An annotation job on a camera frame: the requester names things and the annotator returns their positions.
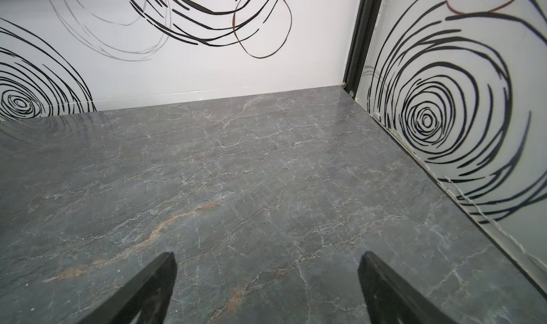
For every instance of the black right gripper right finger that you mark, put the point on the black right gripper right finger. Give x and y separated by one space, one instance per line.
390 298

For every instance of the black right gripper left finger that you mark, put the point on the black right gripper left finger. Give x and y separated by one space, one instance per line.
144 299

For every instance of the black corner frame post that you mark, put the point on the black corner frame post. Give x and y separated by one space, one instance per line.
362 35

